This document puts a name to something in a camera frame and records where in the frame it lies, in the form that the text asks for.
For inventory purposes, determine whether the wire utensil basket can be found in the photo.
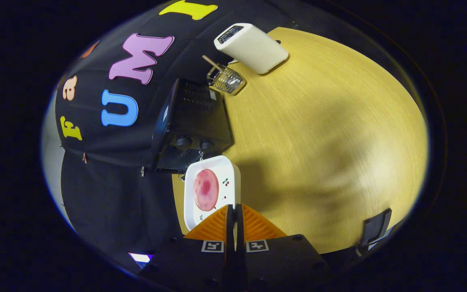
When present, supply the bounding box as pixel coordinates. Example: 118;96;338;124
207;65;244;94

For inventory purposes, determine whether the black toaster oven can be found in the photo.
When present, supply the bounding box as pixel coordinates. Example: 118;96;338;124
151;78;234;173

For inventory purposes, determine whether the pink ham slice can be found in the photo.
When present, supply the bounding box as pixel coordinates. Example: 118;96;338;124
193;169;220;212

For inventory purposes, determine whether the black backdrop cloth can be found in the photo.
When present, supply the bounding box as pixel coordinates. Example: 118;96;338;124
55;0;299;268

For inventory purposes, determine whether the black bracket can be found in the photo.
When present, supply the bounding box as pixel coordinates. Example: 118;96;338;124
355;208;392;250

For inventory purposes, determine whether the wooden stick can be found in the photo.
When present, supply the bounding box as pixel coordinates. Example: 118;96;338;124
202;55;223;71

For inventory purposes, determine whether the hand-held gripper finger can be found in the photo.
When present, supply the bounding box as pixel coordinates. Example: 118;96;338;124
236;204;331;291
138;204;234;291

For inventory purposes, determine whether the white square plate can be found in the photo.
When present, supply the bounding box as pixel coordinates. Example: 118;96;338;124
183;155;241;231

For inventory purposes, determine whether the lit screen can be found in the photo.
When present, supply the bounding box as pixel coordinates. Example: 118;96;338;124
128;252;153;269

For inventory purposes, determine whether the white bread toaster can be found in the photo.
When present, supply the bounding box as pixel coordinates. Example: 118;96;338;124
214;23;289;75

